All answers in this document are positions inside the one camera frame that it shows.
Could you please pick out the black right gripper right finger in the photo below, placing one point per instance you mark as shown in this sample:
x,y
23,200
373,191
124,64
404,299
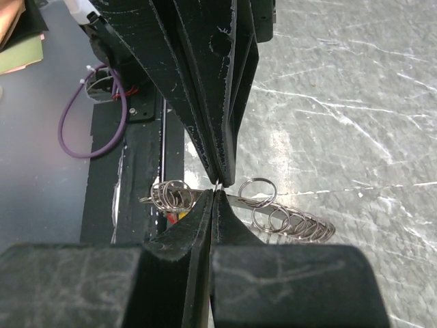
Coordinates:
x,y
299,285

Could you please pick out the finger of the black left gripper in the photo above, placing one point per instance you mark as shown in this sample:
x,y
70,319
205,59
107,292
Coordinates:
x,y
220,46

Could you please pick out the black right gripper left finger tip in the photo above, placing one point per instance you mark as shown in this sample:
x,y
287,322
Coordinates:
x,y
161,283

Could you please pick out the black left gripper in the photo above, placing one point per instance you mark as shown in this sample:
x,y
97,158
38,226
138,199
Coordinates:
x,y
127,35

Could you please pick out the red key tag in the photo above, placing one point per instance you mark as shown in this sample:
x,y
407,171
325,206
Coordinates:
x,y
172,218

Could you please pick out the metal disc keyring with rings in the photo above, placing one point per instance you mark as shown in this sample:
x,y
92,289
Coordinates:
x,y
267,215

